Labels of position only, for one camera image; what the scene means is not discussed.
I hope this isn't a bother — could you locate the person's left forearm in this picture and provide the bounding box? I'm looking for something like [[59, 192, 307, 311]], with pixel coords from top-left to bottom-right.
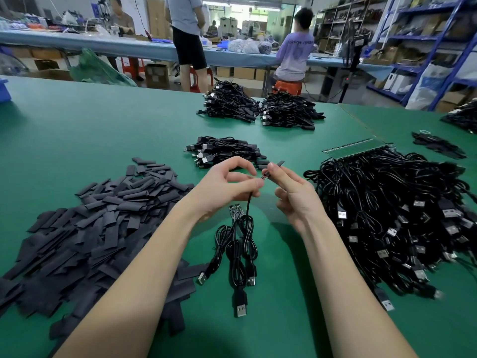
[[56, 203, 210, 358]]

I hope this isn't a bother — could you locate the black heat shrink sleeve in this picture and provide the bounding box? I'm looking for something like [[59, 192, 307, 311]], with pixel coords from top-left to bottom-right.
[[261, 160, 286, 179]]

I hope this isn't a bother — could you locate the large pile of black cables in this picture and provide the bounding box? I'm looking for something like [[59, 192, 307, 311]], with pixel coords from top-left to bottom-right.
[[304, 145, 477, 312]]

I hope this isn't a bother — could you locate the black tripod stand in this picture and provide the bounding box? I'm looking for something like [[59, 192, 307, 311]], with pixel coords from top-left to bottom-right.
[[320, 26, 370, 103]]

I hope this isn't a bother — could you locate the small upright cardboard box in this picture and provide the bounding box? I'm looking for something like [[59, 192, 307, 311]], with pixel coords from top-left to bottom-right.
[[145, 63, 170, 89]]

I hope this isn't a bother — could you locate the orange plastic stool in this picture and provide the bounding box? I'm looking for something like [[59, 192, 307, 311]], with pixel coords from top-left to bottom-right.
[[273, 80, 304, 96]]

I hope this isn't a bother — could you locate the person's right forearm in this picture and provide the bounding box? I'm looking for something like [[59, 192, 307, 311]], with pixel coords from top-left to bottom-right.
[[302, 218, 418, 358]]

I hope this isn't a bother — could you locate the pile of black sleeve strips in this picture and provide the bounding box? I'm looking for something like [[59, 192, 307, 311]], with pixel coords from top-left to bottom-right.
[[0, 157, 206, 348]]

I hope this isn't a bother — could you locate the joined bunch of black cables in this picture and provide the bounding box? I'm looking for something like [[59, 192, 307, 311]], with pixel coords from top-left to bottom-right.
[[196, 203, 259, 319]]

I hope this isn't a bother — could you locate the open cardboard box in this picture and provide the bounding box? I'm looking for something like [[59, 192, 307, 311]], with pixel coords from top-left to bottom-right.
[[26, 69, 74, 81]]

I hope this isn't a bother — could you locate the white plastic bag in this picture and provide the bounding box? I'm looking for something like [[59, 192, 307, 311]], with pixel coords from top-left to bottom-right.
[[406, 65, 452, 110]]

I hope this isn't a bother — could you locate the huge heap of black cables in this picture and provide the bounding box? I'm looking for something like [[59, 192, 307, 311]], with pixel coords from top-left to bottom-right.
[[441, 98, 477, 134]]

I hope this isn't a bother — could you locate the long blue work table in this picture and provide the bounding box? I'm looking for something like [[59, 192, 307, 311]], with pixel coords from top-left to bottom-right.
[[0, 29, 395, 78]]

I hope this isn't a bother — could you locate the heap of finished black cables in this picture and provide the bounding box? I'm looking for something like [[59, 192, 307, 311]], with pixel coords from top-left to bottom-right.
[[186, 135, 269, 170]]

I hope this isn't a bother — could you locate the green plastic bag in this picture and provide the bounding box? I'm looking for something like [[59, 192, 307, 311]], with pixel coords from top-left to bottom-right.
[[71, 48, 139, 88]]

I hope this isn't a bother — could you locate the person's left hand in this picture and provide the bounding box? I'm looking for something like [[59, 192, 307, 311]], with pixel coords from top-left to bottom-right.
[[179, 156, 266, 223]]

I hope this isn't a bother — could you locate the small bundle of cables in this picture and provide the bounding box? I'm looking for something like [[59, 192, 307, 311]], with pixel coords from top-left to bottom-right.
[[411, 130, 468, 160]]

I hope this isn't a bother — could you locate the blue metal shelving rack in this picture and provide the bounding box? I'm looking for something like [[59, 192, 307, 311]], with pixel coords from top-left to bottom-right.
[[365, 0, 477, 112]]

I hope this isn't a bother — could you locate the person's right hand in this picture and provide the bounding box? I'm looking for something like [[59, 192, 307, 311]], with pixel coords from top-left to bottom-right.
[[262, 162, 329, 234]]

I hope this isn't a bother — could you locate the bundle of black cables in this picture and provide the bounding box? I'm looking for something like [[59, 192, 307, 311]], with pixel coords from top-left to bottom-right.
[[197, 80, 262, 124], [258, 90, 326, 131]]

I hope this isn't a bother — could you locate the dark storage shelf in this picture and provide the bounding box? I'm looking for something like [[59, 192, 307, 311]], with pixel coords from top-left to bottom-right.
[[313, 0, 381, 55]]

